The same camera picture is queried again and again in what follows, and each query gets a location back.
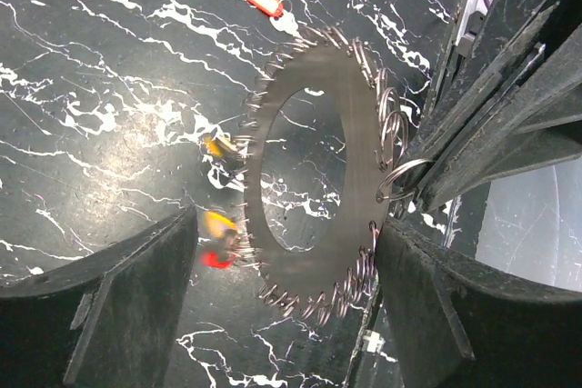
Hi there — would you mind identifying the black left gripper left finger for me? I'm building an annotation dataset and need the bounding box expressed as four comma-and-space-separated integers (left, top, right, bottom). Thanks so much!
1, 208, 198, 387

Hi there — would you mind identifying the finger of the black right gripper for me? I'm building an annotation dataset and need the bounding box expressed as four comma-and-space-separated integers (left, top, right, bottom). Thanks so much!
399, 2, 559, 204
417, 33, 581, 211

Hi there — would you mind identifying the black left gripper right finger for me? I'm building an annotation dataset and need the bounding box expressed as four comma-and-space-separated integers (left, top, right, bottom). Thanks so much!
375, 217, 581, 387

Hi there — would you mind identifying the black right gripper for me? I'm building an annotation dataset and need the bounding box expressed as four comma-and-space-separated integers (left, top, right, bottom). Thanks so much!
431, 0, 565, 106

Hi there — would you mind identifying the black disc with keyrings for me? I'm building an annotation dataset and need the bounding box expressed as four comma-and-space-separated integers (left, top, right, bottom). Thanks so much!
236, 26, 410, 325

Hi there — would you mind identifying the red key tag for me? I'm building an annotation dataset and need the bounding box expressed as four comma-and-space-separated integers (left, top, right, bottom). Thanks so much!
246, 0, 291, 20
199, 250, 239, 269

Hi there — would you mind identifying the yellow key tag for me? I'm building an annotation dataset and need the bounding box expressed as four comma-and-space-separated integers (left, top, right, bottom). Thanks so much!
203, 211, 239, 244
201, 134, 243, 166

